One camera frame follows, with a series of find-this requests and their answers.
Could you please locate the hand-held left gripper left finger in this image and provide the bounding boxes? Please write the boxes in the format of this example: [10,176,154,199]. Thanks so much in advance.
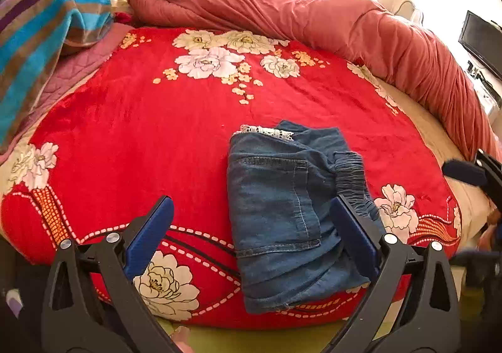
[41,195,185,353]

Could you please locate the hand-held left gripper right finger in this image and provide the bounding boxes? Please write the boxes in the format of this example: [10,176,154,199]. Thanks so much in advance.
[322,194,461,353]

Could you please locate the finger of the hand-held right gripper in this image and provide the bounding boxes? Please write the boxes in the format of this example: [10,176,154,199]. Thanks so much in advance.
[442,159,489,188]

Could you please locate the blue denim pants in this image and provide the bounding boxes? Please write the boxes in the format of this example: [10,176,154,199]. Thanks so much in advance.
[227,119,387,314]

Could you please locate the person's right hand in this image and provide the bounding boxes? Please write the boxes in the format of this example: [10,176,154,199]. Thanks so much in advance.
[479,209,502,251]

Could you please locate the pink slipper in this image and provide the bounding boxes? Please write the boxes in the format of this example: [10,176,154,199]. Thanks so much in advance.
[168,325,191,353]

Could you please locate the red floral blanket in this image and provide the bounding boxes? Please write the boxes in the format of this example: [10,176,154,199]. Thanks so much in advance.
[0,25,463,330]

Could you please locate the black monitor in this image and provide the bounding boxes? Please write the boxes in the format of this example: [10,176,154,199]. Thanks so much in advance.
[458,10,502,81]

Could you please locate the purple slipper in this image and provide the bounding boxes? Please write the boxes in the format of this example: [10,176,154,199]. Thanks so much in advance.
[6,288,24,318]

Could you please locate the pink quilted cloth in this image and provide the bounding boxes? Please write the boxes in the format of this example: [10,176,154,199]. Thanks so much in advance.
[0,21,136,165]

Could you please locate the rust red comforter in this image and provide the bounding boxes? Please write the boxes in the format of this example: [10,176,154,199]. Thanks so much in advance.
[126,0,502,163]

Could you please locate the striped towel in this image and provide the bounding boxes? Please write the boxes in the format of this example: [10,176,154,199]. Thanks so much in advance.
[0,0,114,145]

